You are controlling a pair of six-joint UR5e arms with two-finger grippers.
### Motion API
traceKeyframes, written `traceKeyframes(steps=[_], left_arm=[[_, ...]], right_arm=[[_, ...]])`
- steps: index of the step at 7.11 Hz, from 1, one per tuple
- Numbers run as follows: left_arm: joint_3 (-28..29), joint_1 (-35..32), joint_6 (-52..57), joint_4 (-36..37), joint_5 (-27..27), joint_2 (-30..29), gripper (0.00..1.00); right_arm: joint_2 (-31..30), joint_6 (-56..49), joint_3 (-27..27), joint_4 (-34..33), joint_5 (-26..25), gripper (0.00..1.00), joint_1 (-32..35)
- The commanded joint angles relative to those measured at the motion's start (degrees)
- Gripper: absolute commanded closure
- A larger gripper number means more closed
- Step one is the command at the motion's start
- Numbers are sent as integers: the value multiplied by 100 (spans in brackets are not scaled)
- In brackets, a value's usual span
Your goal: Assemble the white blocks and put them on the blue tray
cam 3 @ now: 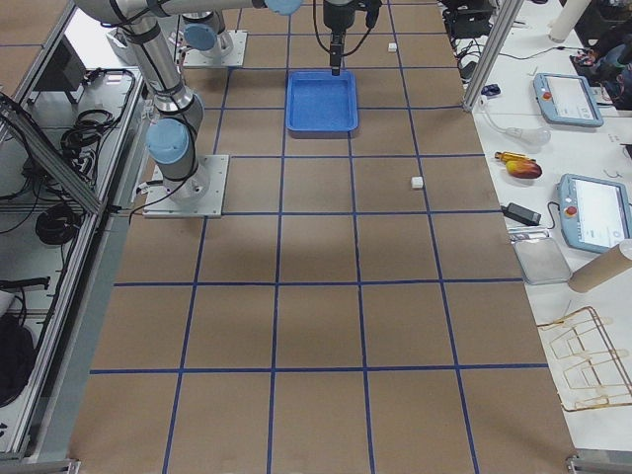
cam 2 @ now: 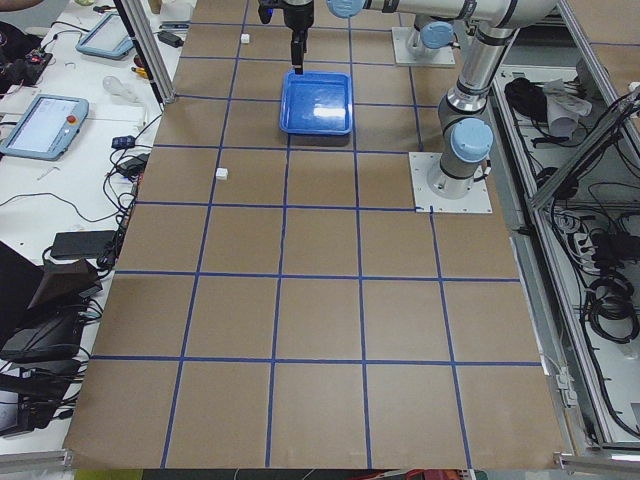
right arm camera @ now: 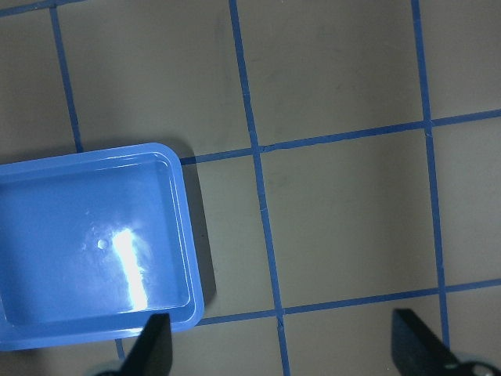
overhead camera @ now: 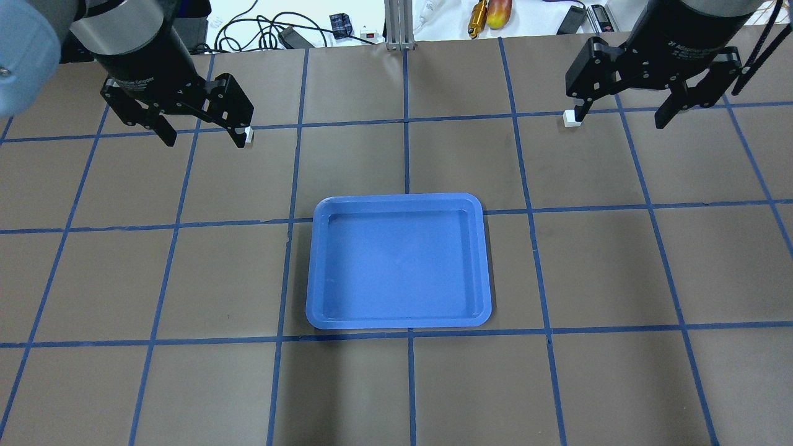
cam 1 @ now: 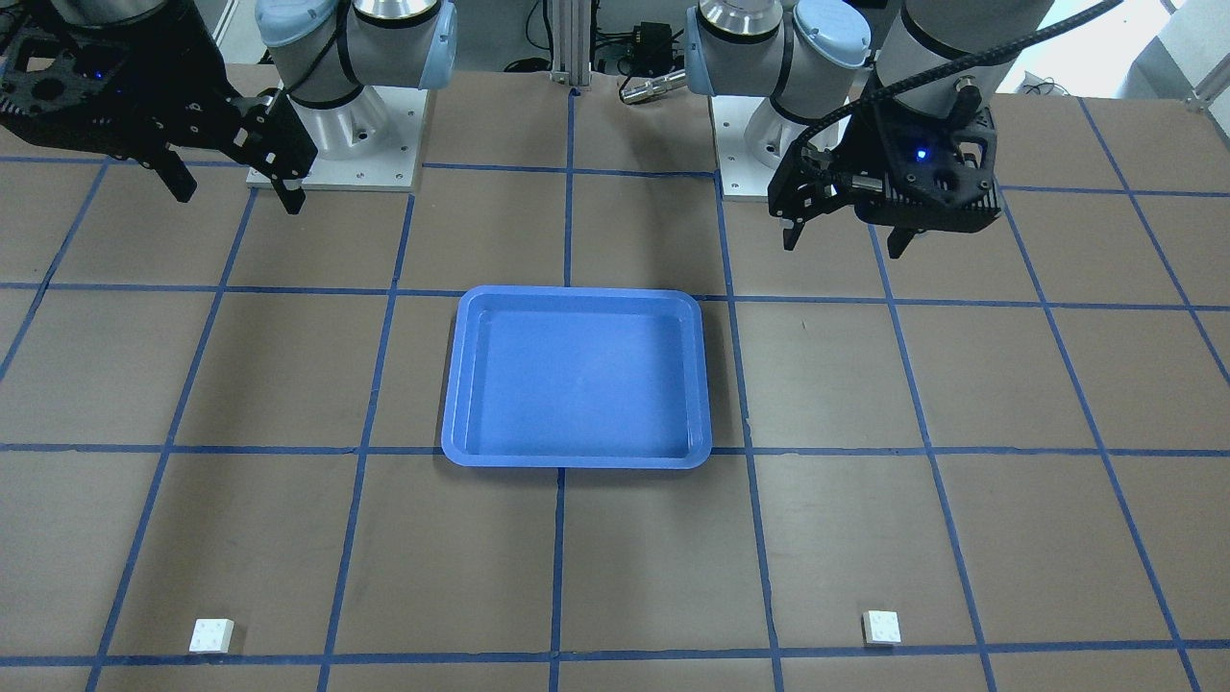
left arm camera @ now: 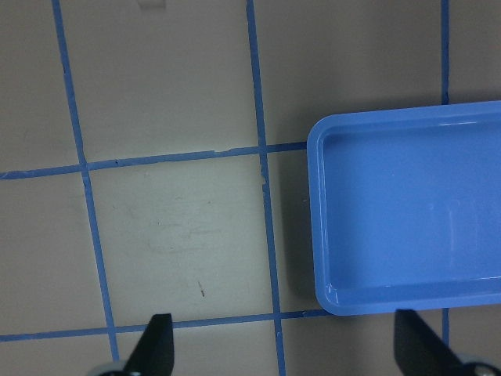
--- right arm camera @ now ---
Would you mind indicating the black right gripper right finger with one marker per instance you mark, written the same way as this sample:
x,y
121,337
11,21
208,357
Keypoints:
x,y
416,350

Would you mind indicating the blue plastic tray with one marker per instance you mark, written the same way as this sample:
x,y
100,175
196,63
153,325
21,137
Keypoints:
x,y
93,244

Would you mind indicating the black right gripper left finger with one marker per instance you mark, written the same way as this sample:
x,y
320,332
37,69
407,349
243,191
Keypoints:
x,y
152,353

